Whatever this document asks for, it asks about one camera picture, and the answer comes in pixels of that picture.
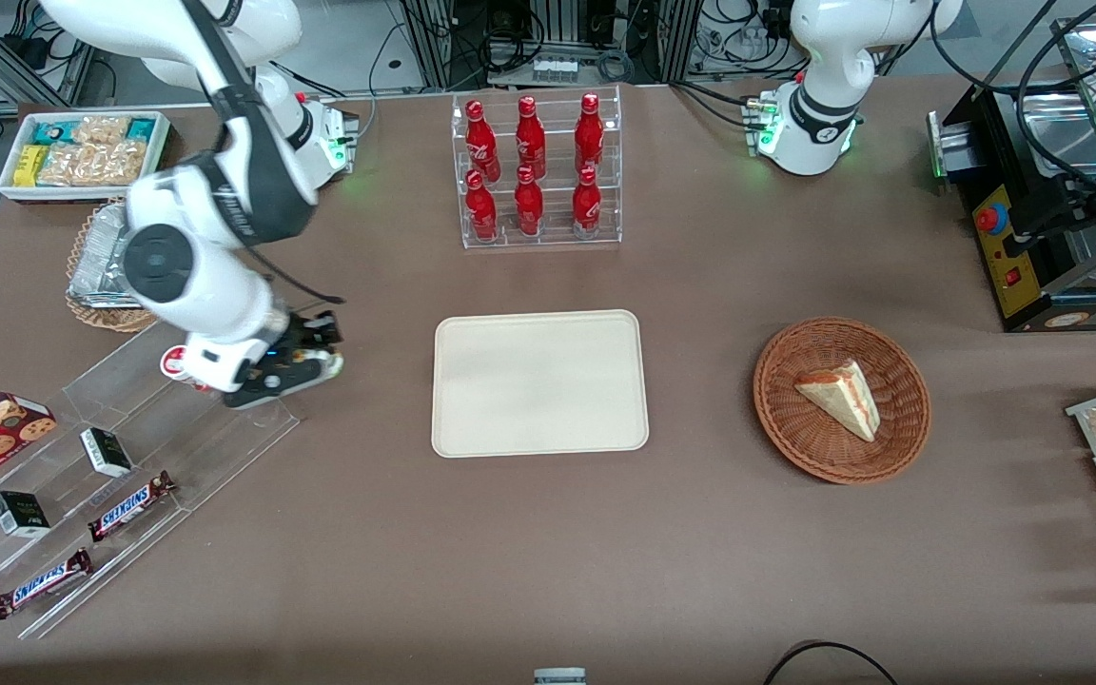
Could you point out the red lid yogurt cup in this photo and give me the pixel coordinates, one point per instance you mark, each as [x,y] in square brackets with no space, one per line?
[175,363]

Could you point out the small clear cracker bag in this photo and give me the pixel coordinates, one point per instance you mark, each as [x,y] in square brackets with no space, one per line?
[101,129]

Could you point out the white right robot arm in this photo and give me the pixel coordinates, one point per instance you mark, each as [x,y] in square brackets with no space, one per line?
[215,276]

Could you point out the black sealing machine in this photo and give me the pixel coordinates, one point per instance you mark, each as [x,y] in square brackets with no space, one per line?
[995,266]

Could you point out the red cola bottle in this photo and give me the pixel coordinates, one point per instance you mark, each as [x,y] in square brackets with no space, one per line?
[528,207]
[586,207]
[589,138]
[481,211]
[481,143]
[530,141]

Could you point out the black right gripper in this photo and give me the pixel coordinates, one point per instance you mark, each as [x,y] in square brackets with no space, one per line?
[299,337]

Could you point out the light wicker basket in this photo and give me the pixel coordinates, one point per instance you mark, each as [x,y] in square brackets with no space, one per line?
[106,319]

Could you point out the white plastic snack bin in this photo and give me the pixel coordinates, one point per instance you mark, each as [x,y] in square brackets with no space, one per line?
[10,190]

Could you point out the brown round wicker basket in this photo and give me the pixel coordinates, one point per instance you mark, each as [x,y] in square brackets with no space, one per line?
[795,428]

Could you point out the large clear cracker bag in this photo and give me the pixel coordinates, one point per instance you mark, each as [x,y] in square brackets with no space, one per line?
[91,164]

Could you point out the clear acrylic tiered stand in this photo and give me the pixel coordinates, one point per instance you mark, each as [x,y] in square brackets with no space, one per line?
[225,447]

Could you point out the wrapped sandwich wedge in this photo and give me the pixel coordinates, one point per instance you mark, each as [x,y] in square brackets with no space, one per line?
[843,398]

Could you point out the yellow snack packet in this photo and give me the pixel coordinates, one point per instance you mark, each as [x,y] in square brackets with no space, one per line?
[29,166]

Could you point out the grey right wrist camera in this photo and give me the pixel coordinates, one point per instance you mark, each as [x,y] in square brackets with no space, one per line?
[263,392]

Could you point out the small black box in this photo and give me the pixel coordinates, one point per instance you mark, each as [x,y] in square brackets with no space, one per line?
[20,515]
[107,453]

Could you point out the white power strip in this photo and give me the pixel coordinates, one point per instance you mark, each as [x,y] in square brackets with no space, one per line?
[555,69]

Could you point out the teal snack packet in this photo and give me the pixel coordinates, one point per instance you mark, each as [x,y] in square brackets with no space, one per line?
[140,130]
[53,131]

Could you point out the small grey device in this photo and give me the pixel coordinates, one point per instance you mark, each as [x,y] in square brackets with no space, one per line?
[559,676]

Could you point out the beige plastic tray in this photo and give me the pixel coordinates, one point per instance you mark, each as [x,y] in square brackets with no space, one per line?
[538,382]

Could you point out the clear acrylic bottle rack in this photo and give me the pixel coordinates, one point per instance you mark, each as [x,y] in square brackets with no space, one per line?
[553,238]

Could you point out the silver foil tray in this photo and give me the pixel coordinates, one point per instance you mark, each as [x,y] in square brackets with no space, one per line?
[101,257]

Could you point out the Snickers chocolate bar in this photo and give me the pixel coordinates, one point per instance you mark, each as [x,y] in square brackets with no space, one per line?
[129,506]
[42,583]

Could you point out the aluminium equipment frame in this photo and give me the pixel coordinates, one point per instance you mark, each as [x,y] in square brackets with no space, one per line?
[434,38]

